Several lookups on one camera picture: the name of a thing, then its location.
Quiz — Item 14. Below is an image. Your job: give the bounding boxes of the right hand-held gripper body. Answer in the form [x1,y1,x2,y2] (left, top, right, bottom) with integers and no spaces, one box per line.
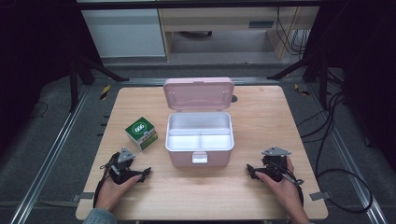
[261,146,292,183]

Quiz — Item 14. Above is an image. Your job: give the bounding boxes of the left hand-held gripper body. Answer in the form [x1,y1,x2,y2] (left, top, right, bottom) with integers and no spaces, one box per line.
[106,147,140,186]

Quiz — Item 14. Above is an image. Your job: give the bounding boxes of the green and white carton box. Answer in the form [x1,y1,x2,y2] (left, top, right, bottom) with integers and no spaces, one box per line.
[124,116,159,152]

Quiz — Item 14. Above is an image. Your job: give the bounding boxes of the pink storage box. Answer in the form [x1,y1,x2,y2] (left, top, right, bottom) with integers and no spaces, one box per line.
[163,77,235,169]

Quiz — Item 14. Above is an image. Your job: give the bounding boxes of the person's right hand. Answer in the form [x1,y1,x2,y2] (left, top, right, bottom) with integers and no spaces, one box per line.
[254,156,305,218]

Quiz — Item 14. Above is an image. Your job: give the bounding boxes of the person's left hand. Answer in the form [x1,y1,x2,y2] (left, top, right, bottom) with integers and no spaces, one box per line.
[94,174,143,213]

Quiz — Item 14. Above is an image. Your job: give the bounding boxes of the yellow and black tape strip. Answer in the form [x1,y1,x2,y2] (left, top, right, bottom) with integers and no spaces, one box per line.
[293,82,311,97]
[99,84,112,101]

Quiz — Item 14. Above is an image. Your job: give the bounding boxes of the black metal stand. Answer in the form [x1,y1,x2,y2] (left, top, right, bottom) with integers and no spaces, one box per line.
[266,46,345,110]
[68,54,130,113]

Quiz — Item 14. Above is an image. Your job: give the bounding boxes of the white cabinet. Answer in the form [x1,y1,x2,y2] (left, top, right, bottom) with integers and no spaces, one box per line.
[80,8,166,59]

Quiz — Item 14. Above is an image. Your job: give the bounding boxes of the light wooden desk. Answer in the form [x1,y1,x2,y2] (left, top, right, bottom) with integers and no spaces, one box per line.
[157,6,320,62]

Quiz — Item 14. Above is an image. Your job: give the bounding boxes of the right hand-held gripper black cable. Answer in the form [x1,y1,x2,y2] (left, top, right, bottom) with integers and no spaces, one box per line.
[270,161,305,207]

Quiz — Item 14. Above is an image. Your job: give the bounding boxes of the hand-held gripper black cable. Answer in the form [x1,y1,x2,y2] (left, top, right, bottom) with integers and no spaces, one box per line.
[270,161,305,207]
[92,161,114,209]

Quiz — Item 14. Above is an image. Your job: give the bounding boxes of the left hand-held gripper black cable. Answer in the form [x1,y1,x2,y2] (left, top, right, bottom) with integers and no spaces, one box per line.
[92,161,114,209]

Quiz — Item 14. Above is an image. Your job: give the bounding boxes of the grey metal bracket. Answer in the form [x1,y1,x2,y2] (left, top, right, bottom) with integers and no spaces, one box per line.
[309,190,332,202]
[71,191,95,203]

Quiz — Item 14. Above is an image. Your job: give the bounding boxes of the aluminium rail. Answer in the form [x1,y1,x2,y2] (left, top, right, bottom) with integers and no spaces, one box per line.
[305,83,389,224]
[10,86,92,224]

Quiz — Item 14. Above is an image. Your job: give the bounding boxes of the thin black floor cable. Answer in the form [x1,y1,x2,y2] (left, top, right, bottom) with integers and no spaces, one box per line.
[29,101,50,119]

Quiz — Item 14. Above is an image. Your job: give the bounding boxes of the long black floor cable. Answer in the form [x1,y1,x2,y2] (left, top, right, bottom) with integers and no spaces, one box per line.
[296,91,374,215]

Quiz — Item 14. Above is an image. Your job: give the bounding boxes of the hanging black cables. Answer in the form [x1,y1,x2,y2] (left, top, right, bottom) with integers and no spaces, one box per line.
[276,6,313,58]

